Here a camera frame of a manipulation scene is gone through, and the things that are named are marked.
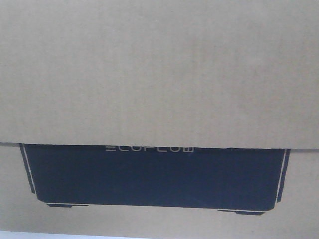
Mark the brown cardboard EcoFlow box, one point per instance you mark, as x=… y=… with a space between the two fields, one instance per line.
x=216 y=73

